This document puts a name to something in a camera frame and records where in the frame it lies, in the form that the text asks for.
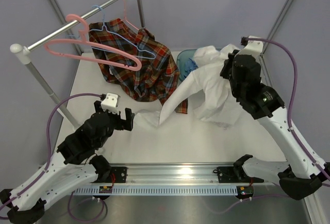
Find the white shirt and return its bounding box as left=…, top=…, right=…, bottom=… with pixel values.
left=134, top=44, right=243, bottom=127

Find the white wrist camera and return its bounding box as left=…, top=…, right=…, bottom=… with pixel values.
left=238, top=36, right=263, bottom=58
left=101, top=93, right=120, bottom=114

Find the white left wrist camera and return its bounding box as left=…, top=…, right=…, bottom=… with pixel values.
left=101, top=93, right=120, bottom=114

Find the metal clothes rack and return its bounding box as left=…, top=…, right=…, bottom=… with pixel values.
left=9, top=0, right=149, bottom=155

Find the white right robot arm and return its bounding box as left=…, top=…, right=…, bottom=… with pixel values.
left=220, top=49, right=329, bottom=200

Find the pink hanger on rack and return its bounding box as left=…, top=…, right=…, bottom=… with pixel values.
left=122, top=0, right=139, bottom=31

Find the white slotted cable duct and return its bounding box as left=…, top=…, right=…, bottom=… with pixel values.
left=74, top=185, right=238, bottom=196

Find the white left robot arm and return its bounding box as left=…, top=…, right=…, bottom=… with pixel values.
left=1, top=100, right=135, bottom=223

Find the light blue shirt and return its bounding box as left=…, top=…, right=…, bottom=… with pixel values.
left=183, top=58, right=198, bottom=79

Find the aluminium frame rail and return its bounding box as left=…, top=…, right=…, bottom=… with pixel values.
left=33, top=162, right=314, bottom=186

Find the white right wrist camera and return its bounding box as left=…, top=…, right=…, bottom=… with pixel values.
left=238, top=36, right=263, bottom=58

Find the teal plastic tub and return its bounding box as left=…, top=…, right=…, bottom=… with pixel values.
left=176, top=49, right=196, bottom=82

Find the pink plastic hanger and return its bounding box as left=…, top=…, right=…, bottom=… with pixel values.
left=43, top=13, right=142, bottom=72

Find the red plaid shirt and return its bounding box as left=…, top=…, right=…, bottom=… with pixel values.
left=89, top=18, right=189, bottom=115

